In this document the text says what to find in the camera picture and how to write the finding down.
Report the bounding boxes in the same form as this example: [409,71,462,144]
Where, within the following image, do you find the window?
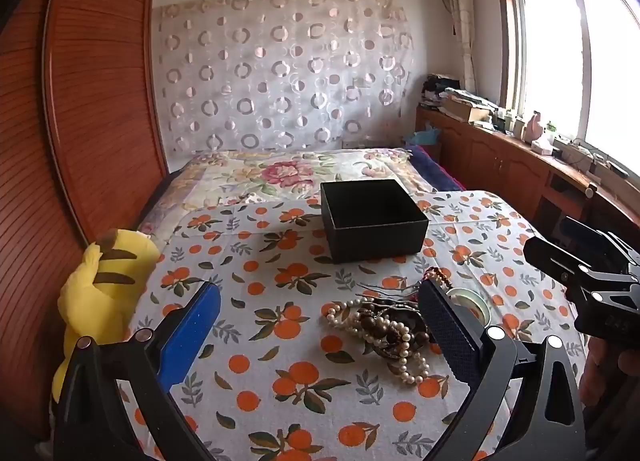
[492,0,640,169]

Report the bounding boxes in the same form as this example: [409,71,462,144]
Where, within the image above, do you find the pink figurine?
[522,110,549,142]

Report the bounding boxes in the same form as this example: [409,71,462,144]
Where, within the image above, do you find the wooden cabinet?
[414,106,640,254]

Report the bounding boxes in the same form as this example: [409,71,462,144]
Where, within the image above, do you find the power strip with cables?
[554,137,632,180]

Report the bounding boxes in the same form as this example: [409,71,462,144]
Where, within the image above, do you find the silver hair comb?
[356,282,422,303]

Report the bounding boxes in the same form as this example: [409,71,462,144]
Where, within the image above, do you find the pile of papers and boxes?
[421,73,502,128]

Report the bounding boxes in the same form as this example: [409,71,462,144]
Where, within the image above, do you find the reddish bead bracelet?
[424,267,455,293]

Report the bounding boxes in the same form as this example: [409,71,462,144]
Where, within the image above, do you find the large brown bead bracelet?
[356,302,403,343]

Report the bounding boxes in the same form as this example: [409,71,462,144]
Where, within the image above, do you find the small dark bead strand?
[370,305,433,359]

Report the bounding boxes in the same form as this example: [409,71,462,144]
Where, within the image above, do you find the tied window drape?
[442,0,479,92]

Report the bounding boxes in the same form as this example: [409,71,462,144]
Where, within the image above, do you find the person's right hand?
[579,335,640,434]

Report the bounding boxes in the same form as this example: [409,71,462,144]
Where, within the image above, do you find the blue plastic bag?
[416,122,442,145]

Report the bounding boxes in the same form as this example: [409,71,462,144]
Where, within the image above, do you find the circle pattern sheer curtain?
[151,0,417,155]

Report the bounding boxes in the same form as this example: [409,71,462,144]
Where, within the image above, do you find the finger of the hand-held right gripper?
[558,216,621,253]
[523,236,601,288]

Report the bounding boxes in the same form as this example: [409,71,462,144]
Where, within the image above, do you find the yellow plush toy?
[50,228,162,406]

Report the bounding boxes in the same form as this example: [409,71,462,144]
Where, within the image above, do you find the black square box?
[320,179,430,265]

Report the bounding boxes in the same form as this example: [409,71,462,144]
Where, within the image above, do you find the clear jade bangle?
[444,287,494,326]

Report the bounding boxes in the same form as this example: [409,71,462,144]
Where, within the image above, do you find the white pearl necklace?
[322,298,432,388]

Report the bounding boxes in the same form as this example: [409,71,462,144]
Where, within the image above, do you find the orange fruit print tablecloth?
[117,189,587,461]

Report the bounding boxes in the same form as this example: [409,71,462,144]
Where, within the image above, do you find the floral bedsheet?
[137,147,437,238]

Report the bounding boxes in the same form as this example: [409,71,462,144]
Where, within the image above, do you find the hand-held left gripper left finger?
[52,282,222,461]

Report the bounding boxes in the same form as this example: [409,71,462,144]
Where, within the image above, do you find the purple blanket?
[404,142,467,192]

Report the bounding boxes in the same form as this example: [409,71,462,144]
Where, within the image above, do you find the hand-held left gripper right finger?
[419,279,587,461]

